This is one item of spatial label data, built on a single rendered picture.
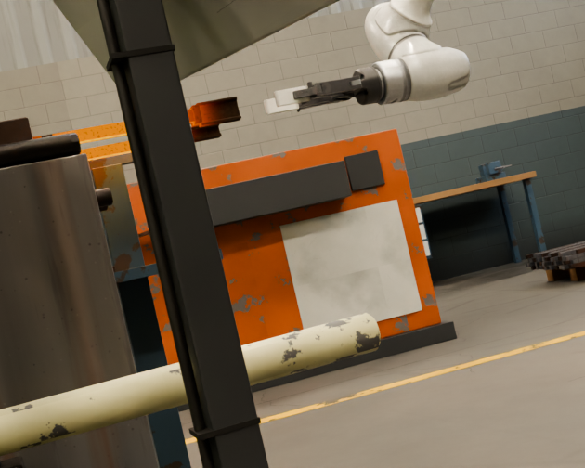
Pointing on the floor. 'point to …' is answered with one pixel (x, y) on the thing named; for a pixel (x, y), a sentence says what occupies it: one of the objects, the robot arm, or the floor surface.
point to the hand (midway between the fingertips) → (283, 100)
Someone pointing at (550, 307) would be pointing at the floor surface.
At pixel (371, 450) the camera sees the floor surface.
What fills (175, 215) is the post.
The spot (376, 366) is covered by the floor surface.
